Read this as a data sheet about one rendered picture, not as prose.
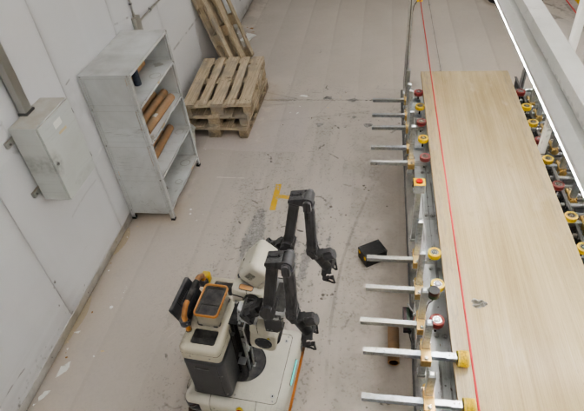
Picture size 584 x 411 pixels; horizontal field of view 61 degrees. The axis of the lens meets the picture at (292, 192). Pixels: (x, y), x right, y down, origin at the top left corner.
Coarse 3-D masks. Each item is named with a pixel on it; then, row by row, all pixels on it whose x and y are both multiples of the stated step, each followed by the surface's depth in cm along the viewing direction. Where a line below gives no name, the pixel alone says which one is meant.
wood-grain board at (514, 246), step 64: (448, 128) 411; (512, 128) 403; (448, 192) 351; (512, 192) 345; (448, 256) 306; (512, 256) 302; (576, 256) 298; (448, 320) 272; (512, 320) 269; (576, 320) 266; (512, 384) 242; (576, 384) 239
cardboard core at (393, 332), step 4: (388, 328) 367; (392, 328) 365; (396, 328) 366; (388, 332) 365; (392, 332) 363; (396, 332) 363; (388, 336) 362; (392, 336) 360; (396, 336) 361; (388, 340) 360; (392, 340) 358; (396, 340) 358; (388, 344) 358; (392, 344) 355; (396, 344) 356; (388, 356) 350; (388, 360) 348; (392, 360) 347; (396, 360) 346; (392, 364) 351; (396, 364) 350
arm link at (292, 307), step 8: (288, 272) 218; (288, 280) 226; (288, 288) 230; (288, 296) 234; (296, 296) 237; (288, 304) 238; (296, 304) 239; (288, 312) 241; (296, 312) 241; (288, 320) 245
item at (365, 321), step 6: (366, 318) 282; (372, 318) 282; (378, 318) 281; (366, 324) 282; (372, 324) 281; (378, 324) 280; (384, 324) 280; (390, 324) 279; (396, 324) 278; (402, 324) 277; (408, 324) 277; (414, 324) 276
